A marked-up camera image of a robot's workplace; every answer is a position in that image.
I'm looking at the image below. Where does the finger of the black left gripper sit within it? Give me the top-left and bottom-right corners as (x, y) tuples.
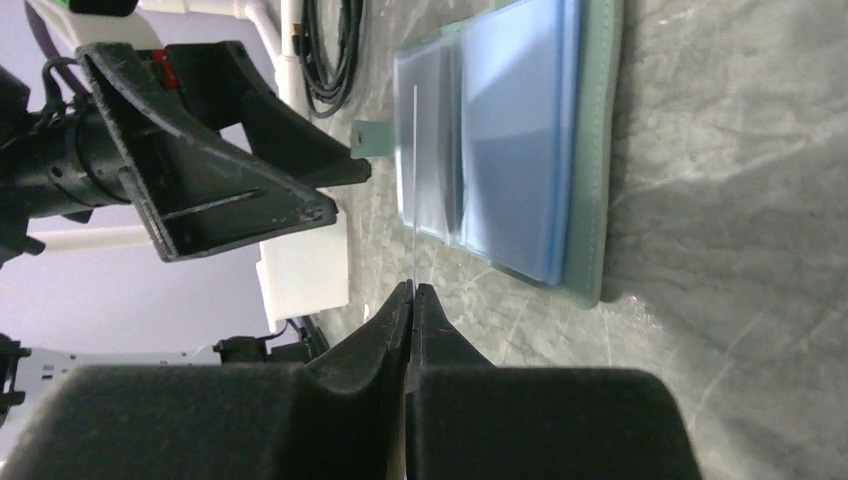
(164, 41), (371, 188)
(76, 42), (336, 261)

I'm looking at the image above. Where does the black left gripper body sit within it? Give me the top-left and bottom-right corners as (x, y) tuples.
(1, 57), (159, 262)

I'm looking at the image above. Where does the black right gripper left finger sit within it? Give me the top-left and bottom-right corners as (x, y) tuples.
(1, 282), (412, 479)

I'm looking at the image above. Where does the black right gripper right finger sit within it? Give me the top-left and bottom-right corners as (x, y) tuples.
(407, 284), (701, 479)

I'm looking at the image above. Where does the thin clear card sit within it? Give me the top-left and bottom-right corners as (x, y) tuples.
(411, 84), (419, 294)

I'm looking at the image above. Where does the black coiled cable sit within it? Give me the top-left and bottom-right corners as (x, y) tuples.
(298, 0), (366, 121)

